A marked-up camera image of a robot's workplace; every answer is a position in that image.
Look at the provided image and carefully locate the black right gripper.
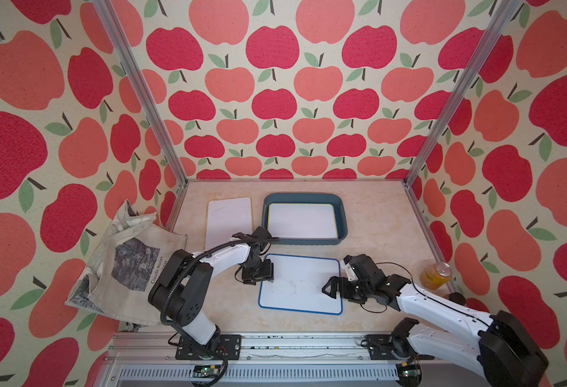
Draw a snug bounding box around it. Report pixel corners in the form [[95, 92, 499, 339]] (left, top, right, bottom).
[[319, 274, 370, 303]]

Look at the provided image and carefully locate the aluminium frame post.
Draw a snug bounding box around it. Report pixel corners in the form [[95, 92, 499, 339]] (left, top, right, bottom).
[[403, 0, 524, 190], [94, 1, 188, 189]]

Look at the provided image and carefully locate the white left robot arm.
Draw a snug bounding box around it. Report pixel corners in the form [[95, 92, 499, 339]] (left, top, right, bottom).
[[148, 227, 279, 358]]

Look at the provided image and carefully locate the left aluminium frame post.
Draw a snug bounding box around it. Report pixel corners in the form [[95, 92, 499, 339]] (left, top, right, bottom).
[[94, 1, 188, 189]]

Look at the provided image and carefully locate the right aluminium frame post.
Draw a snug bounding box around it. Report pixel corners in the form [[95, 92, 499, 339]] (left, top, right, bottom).
[[403, 0, 524, 190]]

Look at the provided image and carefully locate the beige printed tote bag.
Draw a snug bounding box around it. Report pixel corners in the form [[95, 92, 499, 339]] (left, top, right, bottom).
[[65, 202, 187, 326]]

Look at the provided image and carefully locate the yellow-framed whiteboard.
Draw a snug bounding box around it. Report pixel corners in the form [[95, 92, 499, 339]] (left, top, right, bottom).
[[267, 203, 338, 240], [205, 197, 254, 250]]

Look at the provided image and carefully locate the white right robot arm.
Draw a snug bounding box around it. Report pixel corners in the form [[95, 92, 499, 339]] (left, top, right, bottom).
[[321, 255, 549, 386]]

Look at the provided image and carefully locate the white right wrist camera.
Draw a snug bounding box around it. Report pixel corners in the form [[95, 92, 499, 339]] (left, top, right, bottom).
[[340, 261, 358, 282]]

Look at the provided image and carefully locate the orange drink can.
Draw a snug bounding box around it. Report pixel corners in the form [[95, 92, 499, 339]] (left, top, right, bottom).
[[419, 262, 453, 290]]

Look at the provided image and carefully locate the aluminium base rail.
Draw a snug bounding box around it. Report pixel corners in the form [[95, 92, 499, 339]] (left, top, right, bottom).
[[91, 331, 502, 387]]

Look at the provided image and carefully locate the dark teal storage box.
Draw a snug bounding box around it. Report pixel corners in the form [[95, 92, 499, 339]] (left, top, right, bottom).
[[262, 192, 348, 245]]

